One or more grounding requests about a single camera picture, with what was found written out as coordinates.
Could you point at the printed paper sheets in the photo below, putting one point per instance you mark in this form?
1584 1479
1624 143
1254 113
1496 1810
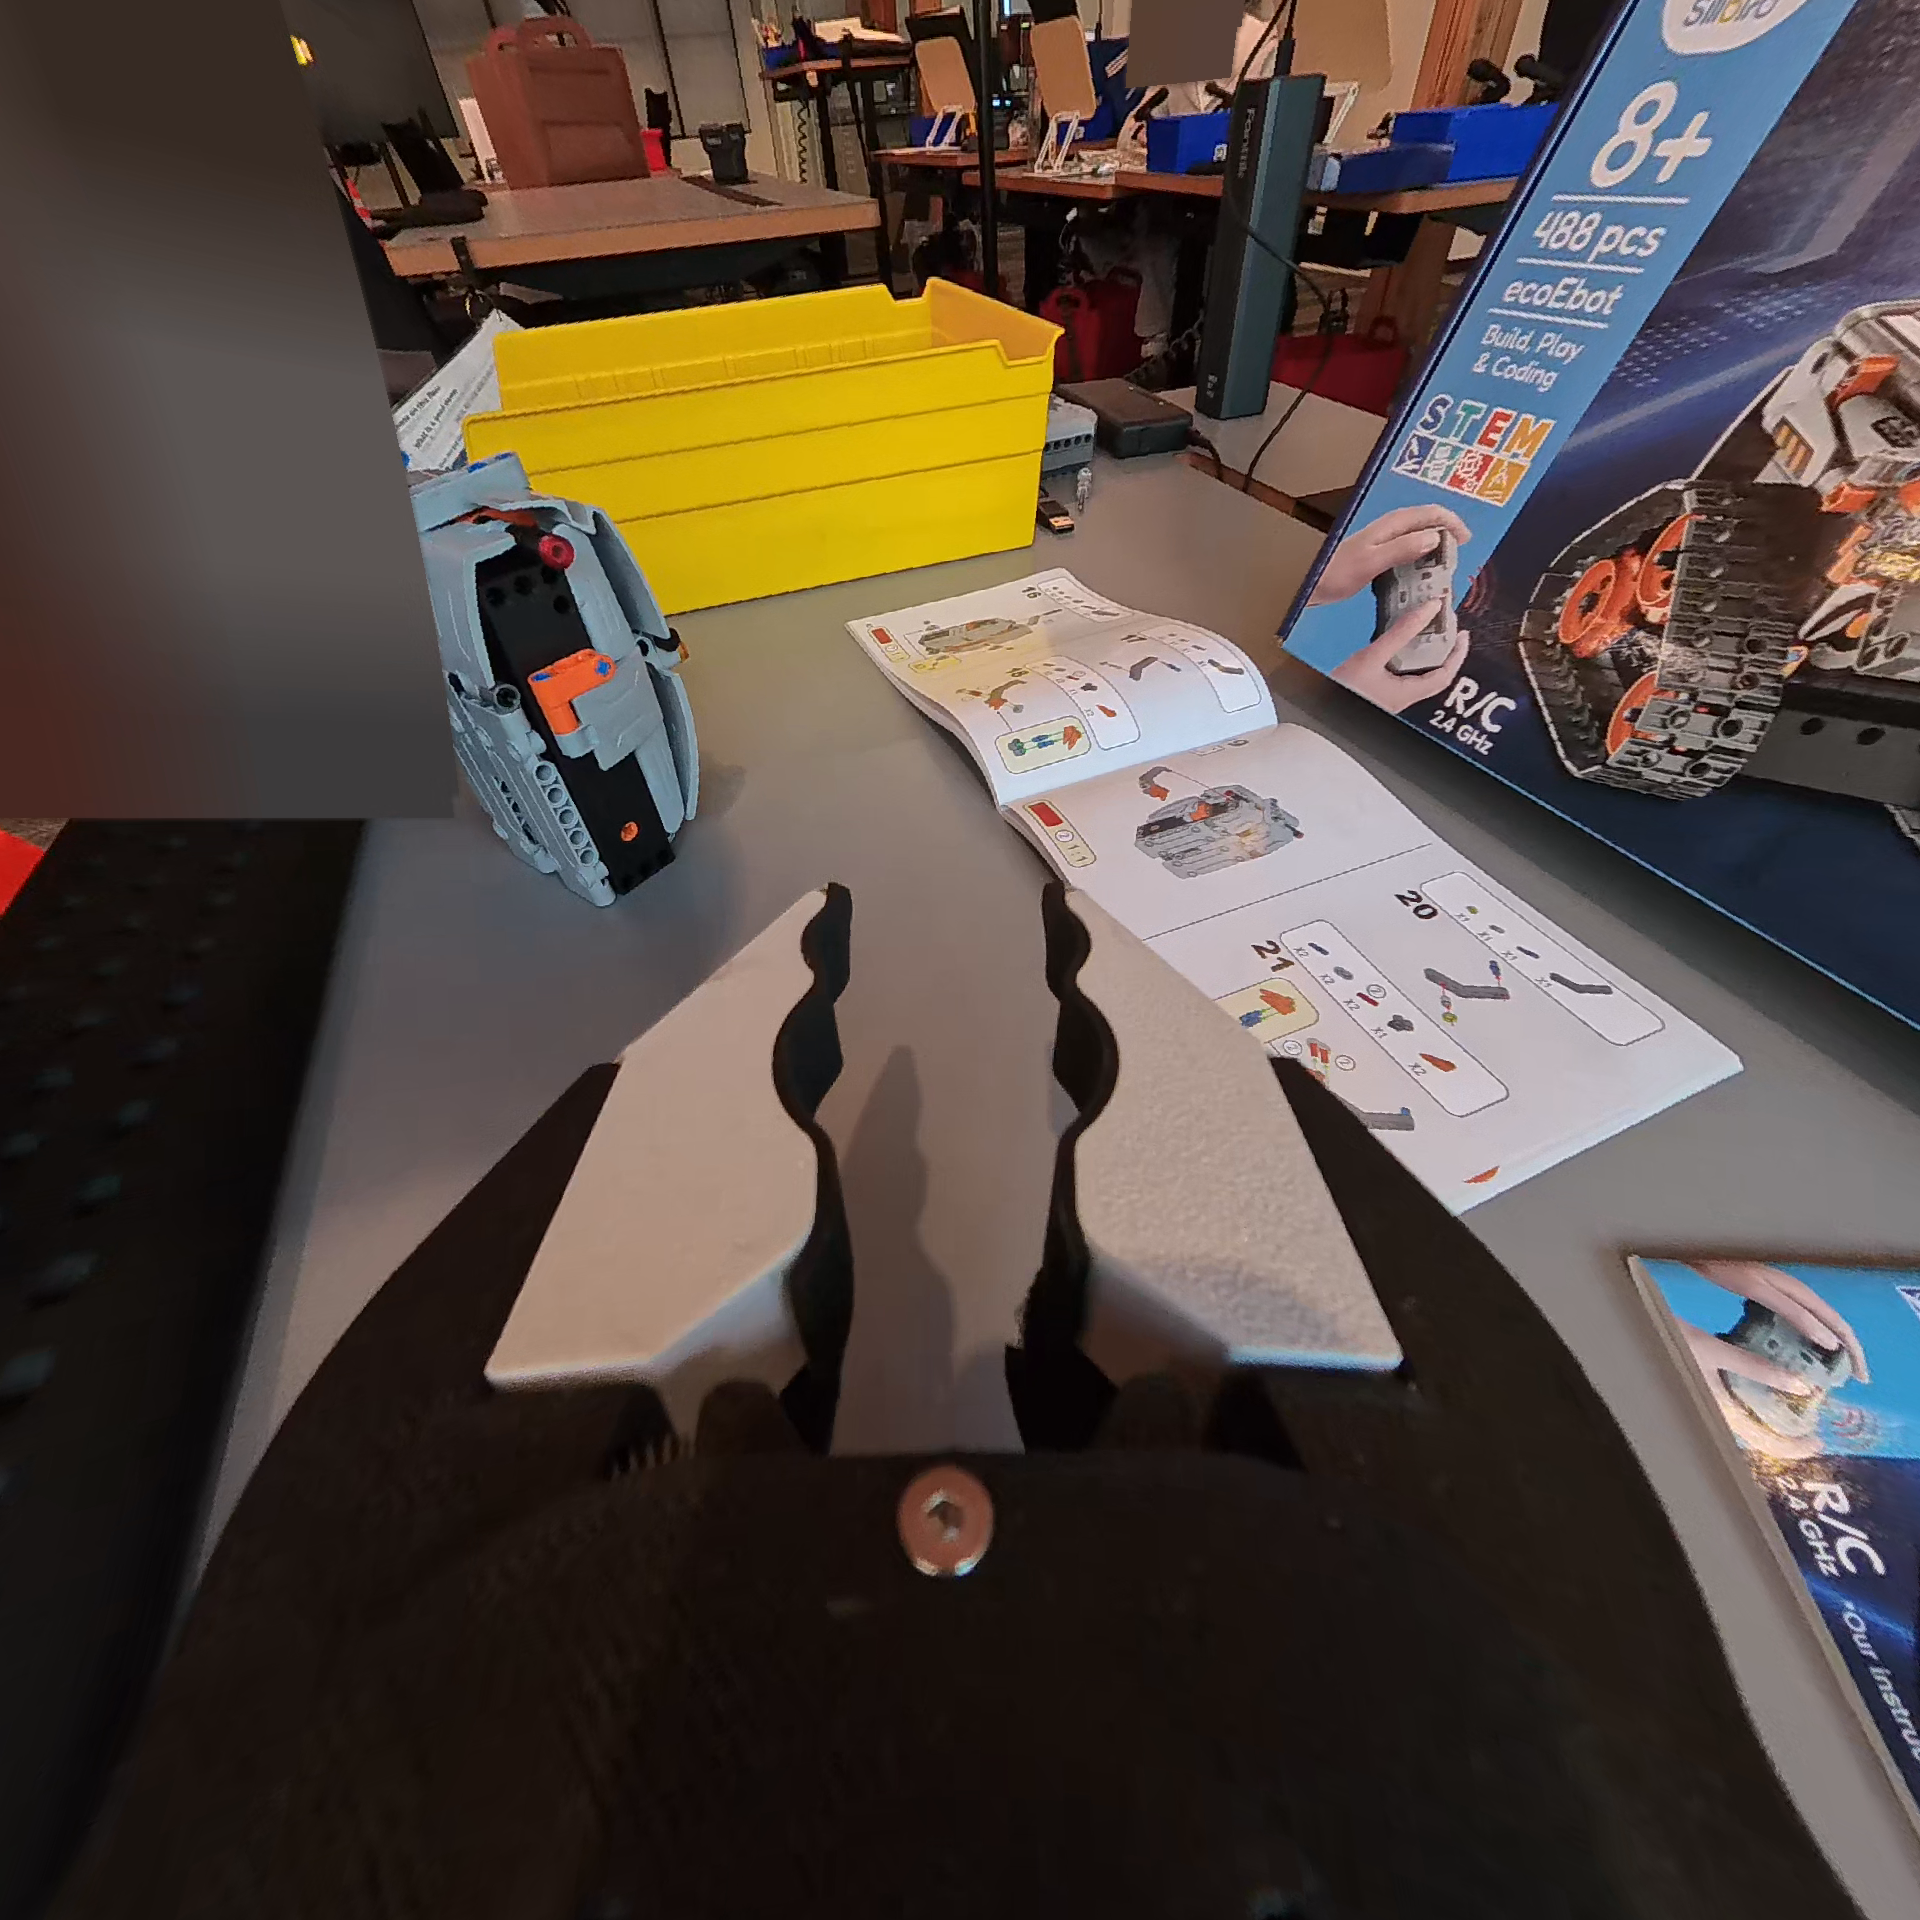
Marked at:
453 397

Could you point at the brown paper bag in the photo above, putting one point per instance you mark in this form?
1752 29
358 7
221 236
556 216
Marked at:
560 113

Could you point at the grey toy robot model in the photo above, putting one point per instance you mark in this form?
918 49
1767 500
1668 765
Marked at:
493 720

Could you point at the tall dark grey box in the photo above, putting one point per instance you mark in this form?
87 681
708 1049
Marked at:
1263 254

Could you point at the grey desk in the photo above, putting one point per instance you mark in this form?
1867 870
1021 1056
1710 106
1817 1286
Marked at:
839 734

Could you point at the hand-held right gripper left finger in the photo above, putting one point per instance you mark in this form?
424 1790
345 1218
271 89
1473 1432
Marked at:
673 1198

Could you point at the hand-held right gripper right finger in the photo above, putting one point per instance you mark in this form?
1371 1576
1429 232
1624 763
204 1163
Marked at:
1215 1198

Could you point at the black usb stick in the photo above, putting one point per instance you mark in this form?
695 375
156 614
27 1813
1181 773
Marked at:
1059 503

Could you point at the open instruction booklet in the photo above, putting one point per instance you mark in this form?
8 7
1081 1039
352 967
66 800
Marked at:
1200 857

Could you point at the large yellow plastic bin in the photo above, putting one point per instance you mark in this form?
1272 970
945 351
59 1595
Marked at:
781 463

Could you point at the wooden background table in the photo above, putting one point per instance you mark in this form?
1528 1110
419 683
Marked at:
633 226

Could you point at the blue robot kit box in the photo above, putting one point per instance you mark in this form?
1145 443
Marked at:
1679 375

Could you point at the black perforated panel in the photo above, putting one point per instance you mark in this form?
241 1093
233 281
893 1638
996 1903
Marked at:
136 1078

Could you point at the closed blue instruction booklet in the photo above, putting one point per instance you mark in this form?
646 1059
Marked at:
1802 1440

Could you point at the black power adapter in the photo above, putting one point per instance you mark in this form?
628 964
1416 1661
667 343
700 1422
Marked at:
1124 413

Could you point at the blue plastic bin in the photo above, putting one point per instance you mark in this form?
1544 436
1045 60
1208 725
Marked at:
1276 142

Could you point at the red bag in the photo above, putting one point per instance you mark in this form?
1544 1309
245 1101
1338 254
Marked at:
1094 323
1342 365

